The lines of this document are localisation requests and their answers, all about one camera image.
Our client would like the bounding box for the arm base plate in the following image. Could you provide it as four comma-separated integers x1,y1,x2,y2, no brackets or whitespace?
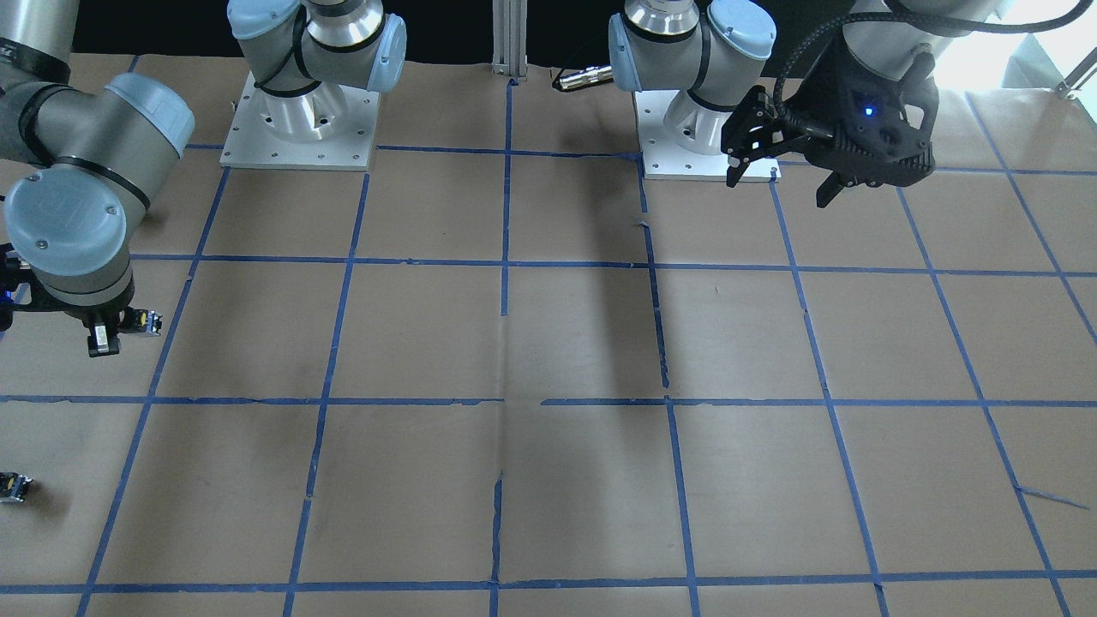
219,75,381,171
633,90,730,183

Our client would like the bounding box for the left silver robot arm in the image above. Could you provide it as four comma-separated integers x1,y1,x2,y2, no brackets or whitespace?
608,1,1017,207

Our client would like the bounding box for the yellow push button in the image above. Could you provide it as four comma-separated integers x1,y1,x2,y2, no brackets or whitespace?
117,306,162,337

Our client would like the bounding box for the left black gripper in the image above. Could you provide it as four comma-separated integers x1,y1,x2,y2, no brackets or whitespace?
722,40,939,207

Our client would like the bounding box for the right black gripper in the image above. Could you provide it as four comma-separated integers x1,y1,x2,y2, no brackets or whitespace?
81,291,138,358

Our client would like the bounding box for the black switch block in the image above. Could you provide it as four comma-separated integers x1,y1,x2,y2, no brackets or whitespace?
0,471,34,504

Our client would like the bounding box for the aluminium frame post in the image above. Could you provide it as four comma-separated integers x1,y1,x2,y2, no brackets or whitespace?
491,0,528,82

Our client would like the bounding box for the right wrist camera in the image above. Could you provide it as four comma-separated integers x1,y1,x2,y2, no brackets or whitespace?
1,243,32,332

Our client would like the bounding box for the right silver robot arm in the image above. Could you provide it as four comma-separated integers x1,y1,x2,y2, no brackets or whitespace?
3,1,408,356

